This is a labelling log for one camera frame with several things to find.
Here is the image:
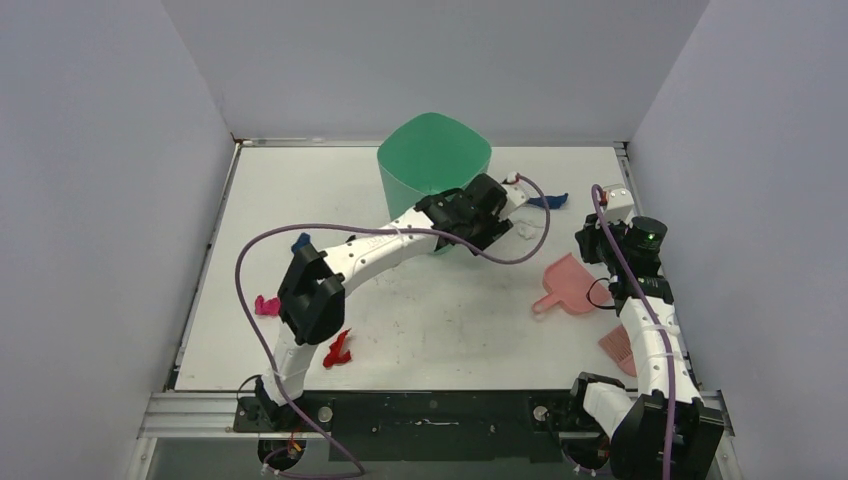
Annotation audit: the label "green plastic bin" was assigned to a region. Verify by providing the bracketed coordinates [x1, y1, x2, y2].
[377, 112, 492, 219]

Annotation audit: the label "pink hand brush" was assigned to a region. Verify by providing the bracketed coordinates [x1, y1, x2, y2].
[597, 325, 637, 378]

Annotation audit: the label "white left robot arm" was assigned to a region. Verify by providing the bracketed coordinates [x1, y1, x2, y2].
[255, 174, 529, 431]

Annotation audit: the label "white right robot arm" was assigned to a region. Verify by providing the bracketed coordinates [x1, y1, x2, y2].
[563, 214, 725, 479]

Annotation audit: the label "white paper scraps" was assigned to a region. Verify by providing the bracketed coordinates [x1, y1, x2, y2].
[515, 222, 540, 241]

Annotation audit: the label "pink plastic dustpan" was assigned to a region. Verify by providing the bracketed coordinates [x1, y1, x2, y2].
[531, 253, 612, 315]

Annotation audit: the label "long blue paper scrap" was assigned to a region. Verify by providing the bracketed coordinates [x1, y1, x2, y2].
[527, 193, 569, 210]

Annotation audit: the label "small blue paper scrap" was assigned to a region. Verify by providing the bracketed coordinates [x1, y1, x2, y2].
[290, 232, 311, 254]

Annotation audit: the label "red paper scrap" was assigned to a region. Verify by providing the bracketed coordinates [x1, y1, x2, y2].
[322, 329, 352, 369]

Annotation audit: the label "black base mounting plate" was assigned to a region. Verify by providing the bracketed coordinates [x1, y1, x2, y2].
[233, 390, 600, 463]

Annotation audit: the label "magenta paper scrap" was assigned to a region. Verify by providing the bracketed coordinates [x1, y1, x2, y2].
[254, 295, 281, 317]

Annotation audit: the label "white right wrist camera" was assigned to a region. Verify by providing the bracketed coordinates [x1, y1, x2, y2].
[599, 184, 634, 224]

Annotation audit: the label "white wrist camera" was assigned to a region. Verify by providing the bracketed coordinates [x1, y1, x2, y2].
[599, 184, 634, 224]
[501, 172, 529, 217]

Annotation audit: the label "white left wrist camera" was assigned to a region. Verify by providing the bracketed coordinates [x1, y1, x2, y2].
[501, 172, 529, 217]

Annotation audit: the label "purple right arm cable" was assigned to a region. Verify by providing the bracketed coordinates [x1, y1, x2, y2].
[590, 184, 678, 480]

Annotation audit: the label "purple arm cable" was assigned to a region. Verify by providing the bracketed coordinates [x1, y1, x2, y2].
[234, 174, 552, 480]
[590, 184, 678, 480]

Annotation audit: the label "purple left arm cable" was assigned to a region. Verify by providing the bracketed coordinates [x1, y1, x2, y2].
[234, 174, 552, 480]

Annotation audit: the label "aluminium frame rail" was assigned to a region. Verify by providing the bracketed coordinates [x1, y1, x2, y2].
[139, 390, 734, 439]

